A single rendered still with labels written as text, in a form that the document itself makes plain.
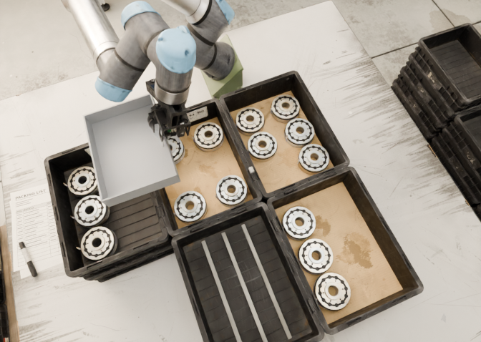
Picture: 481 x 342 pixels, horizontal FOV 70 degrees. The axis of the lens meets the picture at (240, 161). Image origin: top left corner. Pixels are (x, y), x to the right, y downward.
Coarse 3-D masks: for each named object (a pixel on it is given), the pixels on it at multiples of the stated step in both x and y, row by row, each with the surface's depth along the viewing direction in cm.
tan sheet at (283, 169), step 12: (276, 96) 130; (240, 108) 128; (264, 108) 128; (300, 108) 128; (276, 132) 124; (300, 132) 124; (288, 144) 122; (276, 156) 120; (288, 156) 120; (264, 168) 119; (276, 168) 118; (288, 168) 118; (300, 168) 118; (264, 180) 117; (276, 180) 117; (288, 180) 117
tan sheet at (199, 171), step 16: (192, 128) 125; (192, 144) 123; (224, 144) 123; (192, 160) 120; (208, 160) 120; (224, 160) 120; (192, 176) 118; (208, 176) 118; (224, 176) 118; (240, 176) 118; (176, 192) 116; (208, 192) 115; (192, 208) 113; (208, 208) 113; (224, 208) 113
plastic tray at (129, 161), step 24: (144, 96) 99; (96, 120) 101; (120, 120) 101; (144, 120) 101; (96, 144) 99; (120, 144) 98; (144, 144) 98; (168, 144) 97; (96, 168) 91; (120, 168) 95; (144, 168) 95; (168, 168) 95; (120, 192) 93; (144, 192) 92
